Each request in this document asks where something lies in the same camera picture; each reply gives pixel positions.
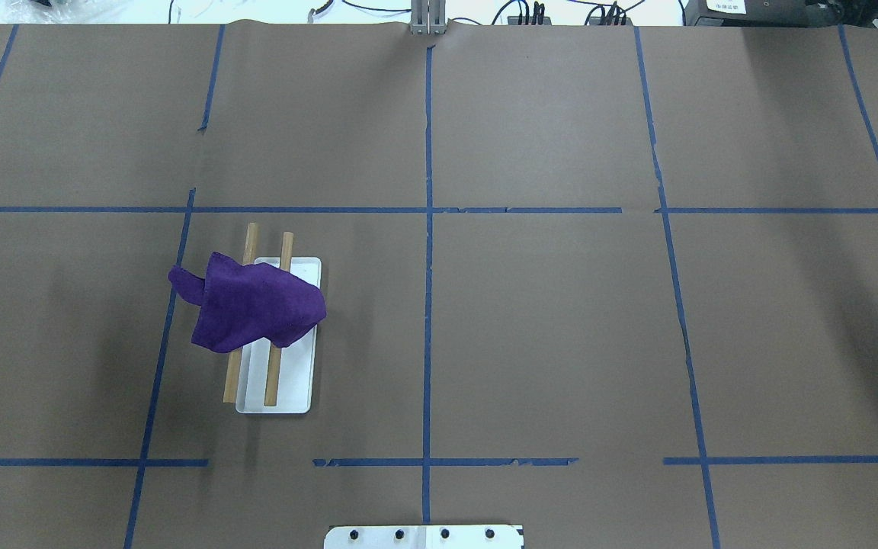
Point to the purple towel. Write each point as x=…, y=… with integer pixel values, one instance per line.
x=240, y=304

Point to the white pedestal column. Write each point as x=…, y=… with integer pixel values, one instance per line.
x=426, y=536

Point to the aluminium frame post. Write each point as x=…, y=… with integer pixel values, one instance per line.
x=428, y=17

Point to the white wooden towel rack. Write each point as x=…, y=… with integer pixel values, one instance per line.
x=260, y=378

